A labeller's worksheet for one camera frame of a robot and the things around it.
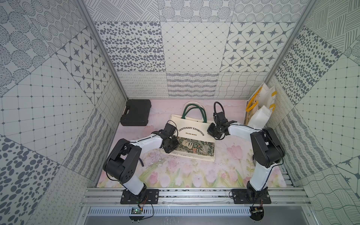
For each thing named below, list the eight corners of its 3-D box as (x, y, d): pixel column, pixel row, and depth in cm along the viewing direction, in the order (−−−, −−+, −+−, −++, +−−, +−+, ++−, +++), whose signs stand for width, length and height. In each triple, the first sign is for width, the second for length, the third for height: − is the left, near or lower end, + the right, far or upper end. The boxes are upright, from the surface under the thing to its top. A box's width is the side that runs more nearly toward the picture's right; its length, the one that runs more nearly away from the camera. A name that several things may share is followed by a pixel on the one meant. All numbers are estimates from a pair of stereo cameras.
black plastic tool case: (122, 126, 104) (119, 122, 100) (130, 103, 120) (128, 99, 115) (147, 126, 104) (145, 122, 100) (151, 103, 120) (150, 99, 115)
